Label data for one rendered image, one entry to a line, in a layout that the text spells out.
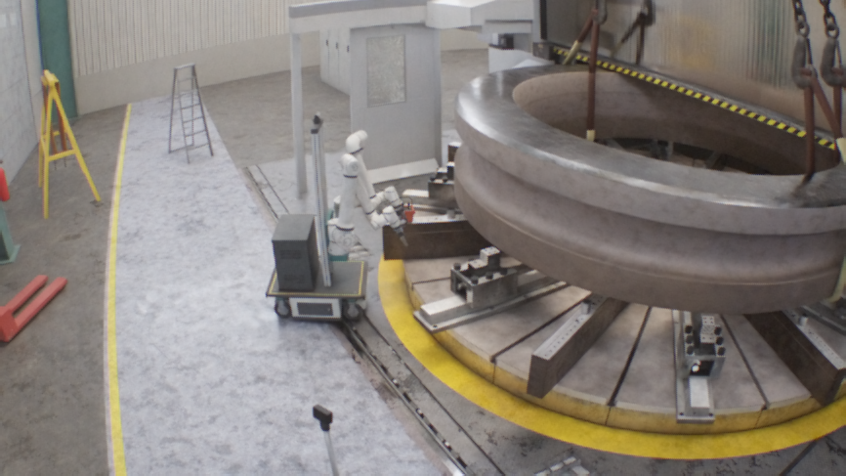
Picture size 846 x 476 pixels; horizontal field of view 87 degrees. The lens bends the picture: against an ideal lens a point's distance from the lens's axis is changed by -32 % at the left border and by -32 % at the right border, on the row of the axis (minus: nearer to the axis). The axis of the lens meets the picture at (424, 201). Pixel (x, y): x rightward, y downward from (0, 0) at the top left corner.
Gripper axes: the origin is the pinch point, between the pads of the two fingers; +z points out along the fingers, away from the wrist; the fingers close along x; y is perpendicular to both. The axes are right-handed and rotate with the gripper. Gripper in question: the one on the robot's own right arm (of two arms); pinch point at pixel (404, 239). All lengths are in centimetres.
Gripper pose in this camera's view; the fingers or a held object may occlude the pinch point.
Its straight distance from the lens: 542.1
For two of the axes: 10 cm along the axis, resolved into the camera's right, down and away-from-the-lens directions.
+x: 1.9, 4.8, -8.6
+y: -9.0, 4.3, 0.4
